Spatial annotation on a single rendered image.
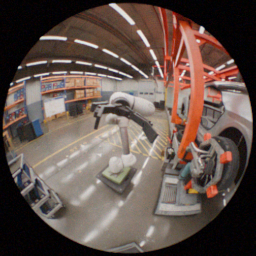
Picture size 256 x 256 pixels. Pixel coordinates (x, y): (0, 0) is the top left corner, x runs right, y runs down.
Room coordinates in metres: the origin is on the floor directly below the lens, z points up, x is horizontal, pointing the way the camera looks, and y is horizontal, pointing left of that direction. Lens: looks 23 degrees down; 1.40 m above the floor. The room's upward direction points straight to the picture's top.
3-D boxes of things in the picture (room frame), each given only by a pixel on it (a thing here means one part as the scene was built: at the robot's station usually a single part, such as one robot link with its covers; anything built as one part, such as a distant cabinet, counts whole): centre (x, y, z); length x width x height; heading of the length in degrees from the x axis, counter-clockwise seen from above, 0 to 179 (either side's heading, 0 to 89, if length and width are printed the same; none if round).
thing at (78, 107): (5.86, 4.44, 0.55); 1.40 x 0.80 x 1.09; 153
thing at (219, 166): (0.28, -0.80, 0.85); 0.54 x 0.07 x 0.54; 156
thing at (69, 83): (8.06, 6.17, 2.30); 8.30 x 1.23 x 4.60; 151
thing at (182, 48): (1.70, -1.32, 2.67); 1.77 x 0.10 x 0.12; 156
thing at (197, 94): (0.83, -0.91, 1.75); 0.19 x 0.19 x 2.45; 66
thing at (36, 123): (2.17, 5.19, 0.49); 0.64 x 0.54 x 0.97; 68
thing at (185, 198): (0.21, -0.95, 0.32); 0.40 x 0.30 x 0.28; 156
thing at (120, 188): (0.73, 0.18, 0.15); 0.50 x 0.50 x 0.30; 61
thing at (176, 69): (2.59, -1.70, 1.75); 0.20 x 0.18 x 2.45; 66
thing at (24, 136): (1.63, 6.70, 0.49); 1.26 x 0.85 x 0.97; 149
